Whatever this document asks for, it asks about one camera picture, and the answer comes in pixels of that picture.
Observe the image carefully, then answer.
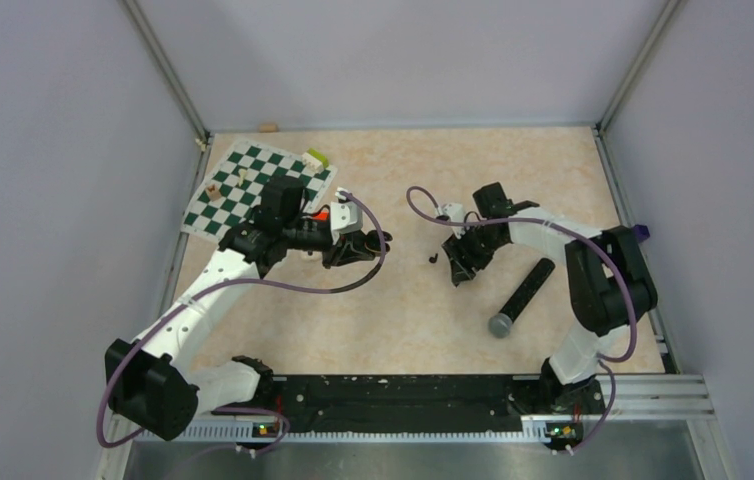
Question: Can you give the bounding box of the green white chessboard mat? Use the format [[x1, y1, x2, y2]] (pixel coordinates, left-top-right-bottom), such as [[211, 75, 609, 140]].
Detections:
[[181, 138, 337, 244]]

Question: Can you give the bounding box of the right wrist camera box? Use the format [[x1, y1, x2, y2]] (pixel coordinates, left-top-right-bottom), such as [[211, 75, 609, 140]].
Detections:
[[436, 203, 467, 239]]

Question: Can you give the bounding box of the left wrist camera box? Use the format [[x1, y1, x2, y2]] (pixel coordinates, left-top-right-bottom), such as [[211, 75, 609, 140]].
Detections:
[[329, 201, 363, 243]]

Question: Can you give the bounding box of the black microphone grey head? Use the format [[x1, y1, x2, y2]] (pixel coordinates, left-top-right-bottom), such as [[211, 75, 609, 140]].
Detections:
[[488, 258, 555, 339]]

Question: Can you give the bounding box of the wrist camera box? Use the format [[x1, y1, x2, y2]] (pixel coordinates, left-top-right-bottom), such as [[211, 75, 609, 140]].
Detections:
[[329, 201, 363, 243], [436, 203, 467, 239]]

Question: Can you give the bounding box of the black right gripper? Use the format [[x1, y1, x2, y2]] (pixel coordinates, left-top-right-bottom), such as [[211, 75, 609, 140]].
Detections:
[[443, 222, 507, 284]]

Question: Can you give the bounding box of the small purple object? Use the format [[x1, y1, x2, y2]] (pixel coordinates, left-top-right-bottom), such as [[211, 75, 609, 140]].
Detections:
[[632, 224, 651, 243]]

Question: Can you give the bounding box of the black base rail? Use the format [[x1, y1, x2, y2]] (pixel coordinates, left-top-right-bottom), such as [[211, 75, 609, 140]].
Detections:
[[245, 374, 605, 434]]

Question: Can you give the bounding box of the wooden cork piece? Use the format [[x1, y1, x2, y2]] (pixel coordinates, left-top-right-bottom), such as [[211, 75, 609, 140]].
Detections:
[[258, 123, 279, 133]]

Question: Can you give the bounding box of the small wooden cube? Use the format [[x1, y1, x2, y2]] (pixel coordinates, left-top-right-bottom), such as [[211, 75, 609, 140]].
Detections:
[[204, 184, 222, 202]]

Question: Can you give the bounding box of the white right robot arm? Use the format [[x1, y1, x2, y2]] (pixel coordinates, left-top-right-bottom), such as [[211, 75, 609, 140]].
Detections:
[[435, 183, 658, 412]]

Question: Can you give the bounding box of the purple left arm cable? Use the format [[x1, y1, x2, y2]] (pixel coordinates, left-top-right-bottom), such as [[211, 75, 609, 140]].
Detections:
[[96, 192, 389, 458]]

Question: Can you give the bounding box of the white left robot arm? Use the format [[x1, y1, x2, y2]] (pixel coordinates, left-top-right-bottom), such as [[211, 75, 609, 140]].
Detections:
[[96, 176, 392, 448]]

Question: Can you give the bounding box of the black charging case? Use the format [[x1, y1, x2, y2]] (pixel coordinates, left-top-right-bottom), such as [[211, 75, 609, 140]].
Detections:
[[365, 230, 393, 251]]

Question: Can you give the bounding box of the green white toy block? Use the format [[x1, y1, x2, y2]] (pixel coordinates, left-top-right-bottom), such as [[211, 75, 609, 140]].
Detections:
[[302, 148, 329, 174]]

